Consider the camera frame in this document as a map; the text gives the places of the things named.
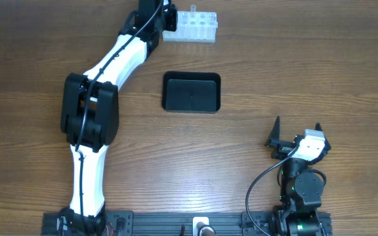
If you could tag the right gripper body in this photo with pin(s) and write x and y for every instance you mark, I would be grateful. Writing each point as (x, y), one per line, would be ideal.
(282, 149)

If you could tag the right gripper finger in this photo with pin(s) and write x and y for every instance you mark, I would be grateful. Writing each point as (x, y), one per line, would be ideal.
(275, 132)
(318, 128)

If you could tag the clear test tube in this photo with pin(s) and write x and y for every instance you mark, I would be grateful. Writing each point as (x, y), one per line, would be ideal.
(194, 8)

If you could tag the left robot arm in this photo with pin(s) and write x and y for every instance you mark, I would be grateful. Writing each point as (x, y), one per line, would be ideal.
(89, 183)

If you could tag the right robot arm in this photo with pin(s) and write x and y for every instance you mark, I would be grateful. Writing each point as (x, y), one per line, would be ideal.
(304, 190)

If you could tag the black tray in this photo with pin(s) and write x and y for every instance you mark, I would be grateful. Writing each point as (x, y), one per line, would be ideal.
(190, 95)

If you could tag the white test tube rack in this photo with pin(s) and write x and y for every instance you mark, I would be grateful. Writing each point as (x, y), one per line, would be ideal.
(195, 29)

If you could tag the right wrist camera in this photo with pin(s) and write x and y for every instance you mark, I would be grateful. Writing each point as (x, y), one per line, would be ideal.
(312, 144)

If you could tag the mounting rail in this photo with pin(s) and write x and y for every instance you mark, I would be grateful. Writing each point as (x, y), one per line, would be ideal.
(162, 224)

